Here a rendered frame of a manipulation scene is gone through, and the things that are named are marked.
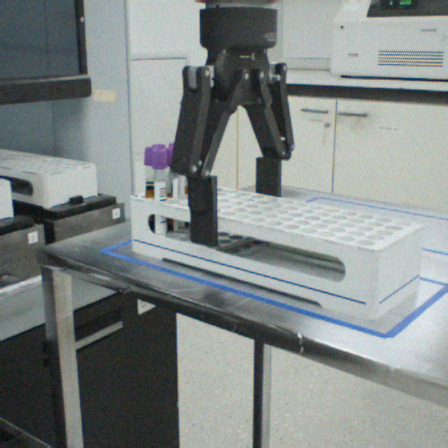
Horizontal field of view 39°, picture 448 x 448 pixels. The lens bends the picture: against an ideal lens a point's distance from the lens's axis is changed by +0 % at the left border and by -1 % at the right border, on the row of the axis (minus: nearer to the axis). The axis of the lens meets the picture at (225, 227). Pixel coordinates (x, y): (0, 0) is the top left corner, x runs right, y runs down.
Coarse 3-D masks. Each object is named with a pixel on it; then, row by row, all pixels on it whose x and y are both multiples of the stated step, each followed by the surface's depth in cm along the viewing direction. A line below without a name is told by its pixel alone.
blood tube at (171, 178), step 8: (168, 152) 66; (168, 160) 66; (168, 168) 67; (168, 176) 67; (176, 176) 67; (168, 184) 67; (176, 184) 67; (168, 192) 67; (176, 192) 68; (168, 224) 69; (176, 224) 69
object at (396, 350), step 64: (320, 192) 97; (64, 256) 68; (128, 256) 68; (64, 320) 73; (256, 320) 53; (320, 320) 52; (384, 320) 52; (64, 384) 75; (256, 384) 112; (384, 384) 46
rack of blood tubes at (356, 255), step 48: (144, 192) 70; (240, 192) 70; (144, 240) 68; (240, 240) 66; (288, 240) 56; (336, 240) 53; (384, 240) 53; (288, 288) 57; (336, 288) 54; (384, 288) 53
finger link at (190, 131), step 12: (204, 72) 56; (204, 84) 56; (192, 96) 57; (204, 96) 56; (180, 108) 58; (192, 108) 57; (204, 108) 57; (180, 120) 57; (192, 120) 57; (204, 120) 57; (180, 132) 57; (192, 132) 56; (204, 132) 57; (180, 144) 57; (192, 144) 56; (180, 156) 57; (192, 156) 56; (192, 168) 57
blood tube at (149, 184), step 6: (150, 150) 66; (150, 156) 66; (144, 162) 67; (150, 162) 66; (150, 168) 67; (150, 174) 67; (150, 180) 67; (150, 186) 67; (150, 192) 67; (150, 216) 68; (150, 222) 68; (150, 228) 68
